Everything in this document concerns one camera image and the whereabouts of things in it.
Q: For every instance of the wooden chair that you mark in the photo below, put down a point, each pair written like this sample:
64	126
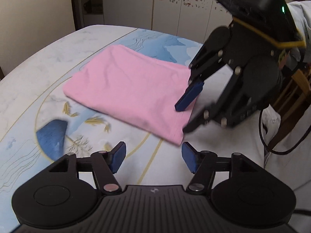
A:
291	104

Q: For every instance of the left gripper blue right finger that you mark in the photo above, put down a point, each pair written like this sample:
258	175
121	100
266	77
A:
202	164

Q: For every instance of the pink Mickey t-shirt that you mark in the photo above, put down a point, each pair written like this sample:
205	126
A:
139	90

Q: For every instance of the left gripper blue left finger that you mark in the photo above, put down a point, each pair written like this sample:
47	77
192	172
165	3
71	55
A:
105	164

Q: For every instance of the white speckled cabinets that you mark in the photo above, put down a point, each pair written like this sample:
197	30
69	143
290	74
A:
190	19

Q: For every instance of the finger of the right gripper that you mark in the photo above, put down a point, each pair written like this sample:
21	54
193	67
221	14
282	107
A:
195	84
207	114

